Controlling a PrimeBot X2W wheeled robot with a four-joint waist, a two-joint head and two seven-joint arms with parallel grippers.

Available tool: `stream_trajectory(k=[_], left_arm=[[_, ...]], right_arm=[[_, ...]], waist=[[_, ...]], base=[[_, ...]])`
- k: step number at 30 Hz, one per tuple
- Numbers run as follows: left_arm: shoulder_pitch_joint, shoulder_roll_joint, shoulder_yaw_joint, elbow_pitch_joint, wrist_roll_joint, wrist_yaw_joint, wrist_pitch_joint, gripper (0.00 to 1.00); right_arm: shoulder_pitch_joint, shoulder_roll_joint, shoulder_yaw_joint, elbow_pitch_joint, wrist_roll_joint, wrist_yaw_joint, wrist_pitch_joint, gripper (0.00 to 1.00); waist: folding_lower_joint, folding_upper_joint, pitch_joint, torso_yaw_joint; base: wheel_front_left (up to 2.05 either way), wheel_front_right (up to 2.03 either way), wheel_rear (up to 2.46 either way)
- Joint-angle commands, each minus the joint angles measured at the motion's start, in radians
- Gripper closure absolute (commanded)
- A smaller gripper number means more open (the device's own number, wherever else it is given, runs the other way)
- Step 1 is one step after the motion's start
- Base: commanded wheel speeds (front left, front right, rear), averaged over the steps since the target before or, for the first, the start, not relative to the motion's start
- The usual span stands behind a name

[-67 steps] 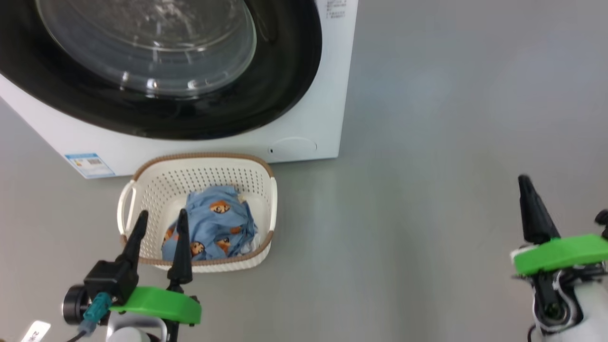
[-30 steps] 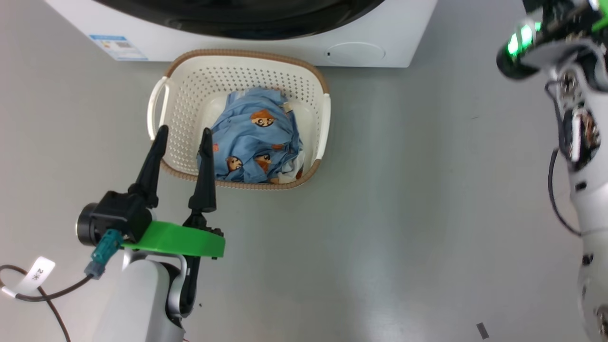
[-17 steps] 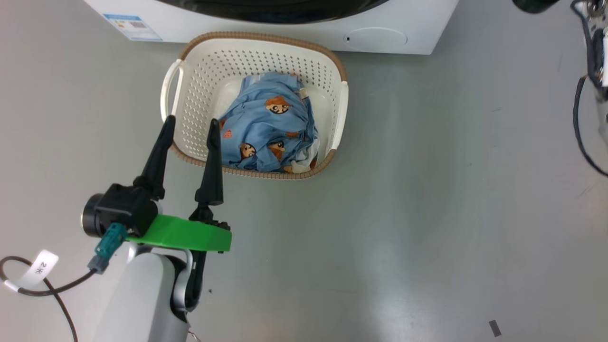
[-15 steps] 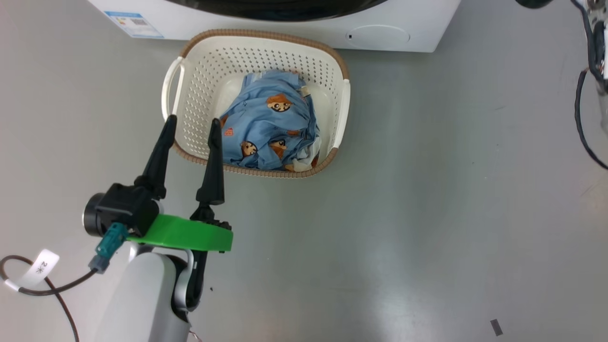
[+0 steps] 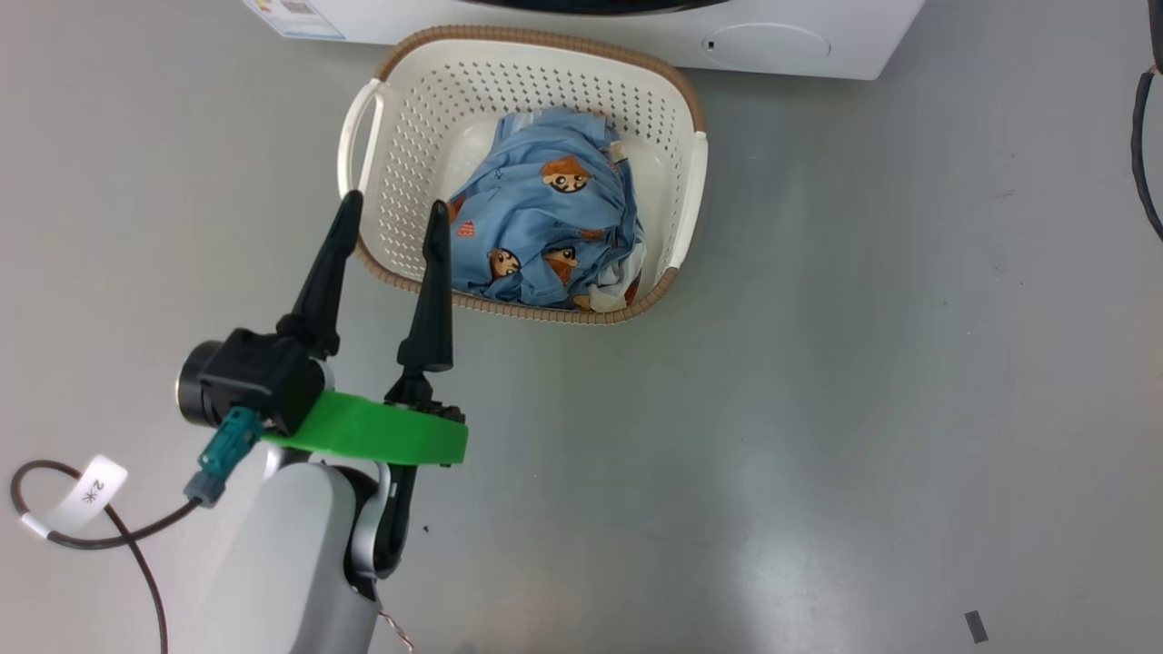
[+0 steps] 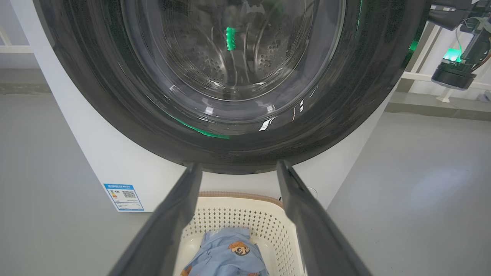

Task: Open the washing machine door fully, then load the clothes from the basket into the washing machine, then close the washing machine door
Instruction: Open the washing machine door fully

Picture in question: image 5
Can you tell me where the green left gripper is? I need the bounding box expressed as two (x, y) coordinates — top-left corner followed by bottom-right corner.
(263, 191), (470, 467)

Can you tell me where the cream perforated laundry basket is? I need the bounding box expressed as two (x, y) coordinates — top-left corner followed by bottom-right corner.
(338, 25), (709, 325)

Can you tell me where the white washing machine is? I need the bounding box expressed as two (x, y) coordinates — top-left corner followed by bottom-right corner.
(244, 0), (926, 81)

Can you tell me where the blue white energy label sticker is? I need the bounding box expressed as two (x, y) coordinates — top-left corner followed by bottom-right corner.
(245, 0), (346, 41)

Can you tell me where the round white filter cover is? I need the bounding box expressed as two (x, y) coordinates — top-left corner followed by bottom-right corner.
(701, 23), (831, 66)

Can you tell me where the teal left camera connector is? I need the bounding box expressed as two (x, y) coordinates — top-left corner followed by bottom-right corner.
(184, 407), (264, 507)

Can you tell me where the thin red white wire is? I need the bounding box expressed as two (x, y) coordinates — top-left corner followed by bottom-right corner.
(377, 610), (415, 653)

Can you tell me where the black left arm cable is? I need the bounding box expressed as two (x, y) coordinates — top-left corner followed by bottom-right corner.
(11, 459), (205, 654)

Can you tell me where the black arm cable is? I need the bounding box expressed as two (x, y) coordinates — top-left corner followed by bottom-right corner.
(11, 459), (205, 654)
(1130, 0), (1163, 242)

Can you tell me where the white cable tag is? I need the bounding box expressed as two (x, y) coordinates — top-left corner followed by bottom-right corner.
(23, 454), (128, 539)

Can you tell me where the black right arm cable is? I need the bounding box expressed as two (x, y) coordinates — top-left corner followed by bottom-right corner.
(1130, 0), (1163, 242)

